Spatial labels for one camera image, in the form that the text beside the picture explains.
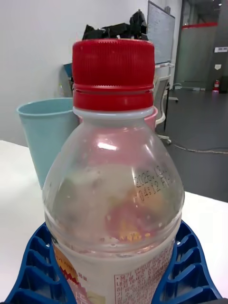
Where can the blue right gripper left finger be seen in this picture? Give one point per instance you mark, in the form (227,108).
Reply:
(35,273)

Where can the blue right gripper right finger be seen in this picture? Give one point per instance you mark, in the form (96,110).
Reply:
(190,273)

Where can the clear plastic bottle red cap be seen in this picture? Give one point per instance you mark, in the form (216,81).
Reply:
(111,190)

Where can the pale blue plastic bin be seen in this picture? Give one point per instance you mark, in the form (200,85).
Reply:
(45,133)

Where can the white office chair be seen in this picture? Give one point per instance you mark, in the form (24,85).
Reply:
(161,99)

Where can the red fire extinguisher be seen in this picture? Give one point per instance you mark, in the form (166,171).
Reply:
(216,85)

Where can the whiteboard on stand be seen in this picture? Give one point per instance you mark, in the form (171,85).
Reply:
(161,33)

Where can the black tripod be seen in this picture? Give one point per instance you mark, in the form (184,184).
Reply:
(114,29)

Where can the white wall sign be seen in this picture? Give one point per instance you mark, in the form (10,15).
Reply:
(222,49)
(217,66)

